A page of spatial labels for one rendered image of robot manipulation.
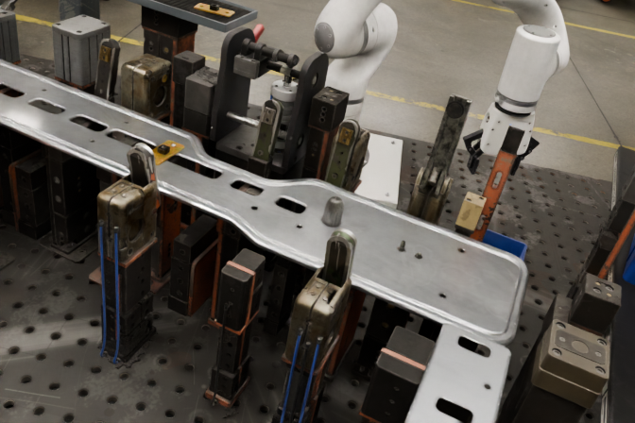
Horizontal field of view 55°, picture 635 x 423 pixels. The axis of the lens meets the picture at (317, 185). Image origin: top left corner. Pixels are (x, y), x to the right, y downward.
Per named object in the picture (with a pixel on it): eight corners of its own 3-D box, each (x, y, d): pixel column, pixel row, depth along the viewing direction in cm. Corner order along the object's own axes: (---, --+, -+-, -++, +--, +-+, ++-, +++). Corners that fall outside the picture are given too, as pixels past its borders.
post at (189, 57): (165, 211, 147) (172, 54, 126) (178, 201, 151) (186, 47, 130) (183, 219, 146) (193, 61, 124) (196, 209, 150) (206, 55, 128)
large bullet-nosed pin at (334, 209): (317, 229, 104) (324, 197, 100) (325, 220, 106) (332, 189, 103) (334, 236, 103) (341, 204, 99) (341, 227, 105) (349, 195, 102)
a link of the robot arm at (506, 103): (504, 101, 120) (499, 115, 122) (545, 104, 121) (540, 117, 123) (489, 81, 127) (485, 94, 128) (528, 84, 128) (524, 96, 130)
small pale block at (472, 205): (410, 347, 123) (463, 199, 104) (415, 336, 126) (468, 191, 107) (426, 355, 123) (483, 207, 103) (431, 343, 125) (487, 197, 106)
